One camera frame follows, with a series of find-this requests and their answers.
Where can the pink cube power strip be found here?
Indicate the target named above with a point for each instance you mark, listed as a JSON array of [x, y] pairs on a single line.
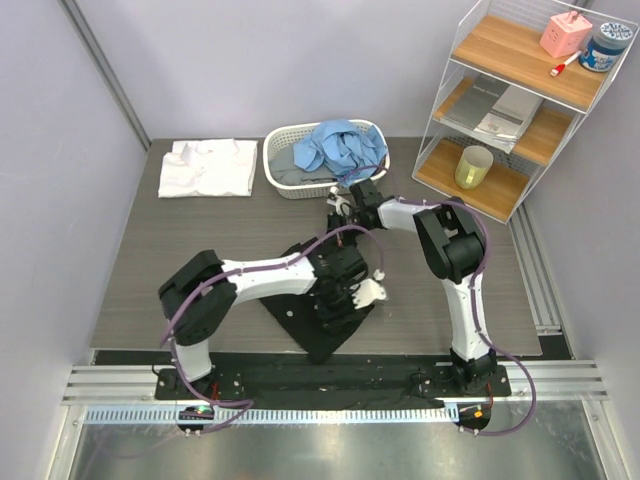
[[565, 33]]

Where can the black long sleeve shirt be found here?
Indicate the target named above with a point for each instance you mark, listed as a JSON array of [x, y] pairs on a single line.
[[297, 314]]

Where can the white plastic laundry basket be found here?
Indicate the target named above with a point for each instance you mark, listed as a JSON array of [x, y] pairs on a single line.
[[284, 138]]

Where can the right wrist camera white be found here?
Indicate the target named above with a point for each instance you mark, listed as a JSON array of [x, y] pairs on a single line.
[[341, 205]]

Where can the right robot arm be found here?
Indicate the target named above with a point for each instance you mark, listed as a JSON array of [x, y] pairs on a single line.
[[454, 245]]

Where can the grey shirt in basket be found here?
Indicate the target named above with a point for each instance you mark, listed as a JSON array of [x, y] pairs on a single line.
[[285, 172]]

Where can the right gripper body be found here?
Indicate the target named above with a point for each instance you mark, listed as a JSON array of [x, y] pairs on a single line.
[[354, 219]]

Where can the white grey booklet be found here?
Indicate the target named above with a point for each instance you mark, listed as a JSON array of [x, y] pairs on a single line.
[[509, 118]]

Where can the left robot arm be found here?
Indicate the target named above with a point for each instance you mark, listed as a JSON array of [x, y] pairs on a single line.
[[197, 298]]

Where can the blue patterned jar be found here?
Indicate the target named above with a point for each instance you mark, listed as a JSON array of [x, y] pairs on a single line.
[[605, 46]]

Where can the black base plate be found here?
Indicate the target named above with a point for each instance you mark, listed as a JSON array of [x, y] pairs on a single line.
[[344, 382]]

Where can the white slotted cable duct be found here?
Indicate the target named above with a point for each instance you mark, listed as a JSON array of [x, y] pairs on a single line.
[[183, 415]]

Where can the folded white shirt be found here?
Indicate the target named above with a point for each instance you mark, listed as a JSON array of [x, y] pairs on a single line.
[[208, 168]]

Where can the white wire wooden shelf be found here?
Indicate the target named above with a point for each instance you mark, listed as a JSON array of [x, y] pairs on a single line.
[[520, 79]]

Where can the aluminium frame rail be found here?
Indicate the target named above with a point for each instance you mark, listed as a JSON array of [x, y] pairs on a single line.
[[554, 380]]

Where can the blue crumpled shirt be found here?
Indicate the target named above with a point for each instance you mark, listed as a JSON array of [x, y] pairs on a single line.
[[348, 151]]

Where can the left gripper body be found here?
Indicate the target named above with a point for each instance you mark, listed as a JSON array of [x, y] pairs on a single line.
[[337, 304]]

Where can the yellow translucent cup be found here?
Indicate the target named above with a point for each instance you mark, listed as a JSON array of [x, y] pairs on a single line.
[[473, 166]]

